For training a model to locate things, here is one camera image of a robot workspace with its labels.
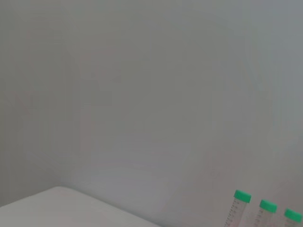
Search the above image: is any green-capped clear test tube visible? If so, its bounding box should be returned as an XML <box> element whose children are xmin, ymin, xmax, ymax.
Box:
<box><xmin>253</xmin><ymin>199</ymin><xmax>278</xmax><ymax>227</ymax></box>
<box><xmin>224</xmin><ymin>189</ymin><xmax>252</xmax><ymax>227</ymax></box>
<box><xmin>283</xmin><ymin>208</ymin><xmax>303</xmax><ymax>227</ymax></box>

